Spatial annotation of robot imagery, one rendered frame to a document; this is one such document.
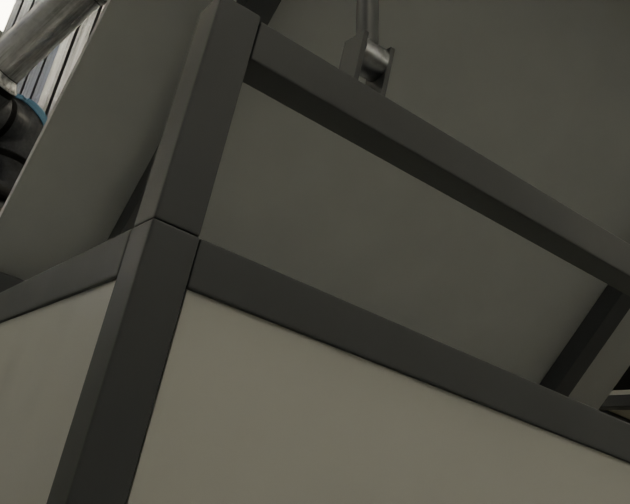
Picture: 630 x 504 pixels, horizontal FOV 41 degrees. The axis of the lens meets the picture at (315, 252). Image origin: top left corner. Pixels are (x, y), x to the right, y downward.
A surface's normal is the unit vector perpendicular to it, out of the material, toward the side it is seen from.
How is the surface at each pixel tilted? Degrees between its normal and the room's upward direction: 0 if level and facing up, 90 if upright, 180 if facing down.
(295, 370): 90
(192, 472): 90
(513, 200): 90
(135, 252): 90
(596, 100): 126
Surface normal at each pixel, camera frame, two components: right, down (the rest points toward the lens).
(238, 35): 0.57, -0.17
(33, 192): 0.34, 0.40
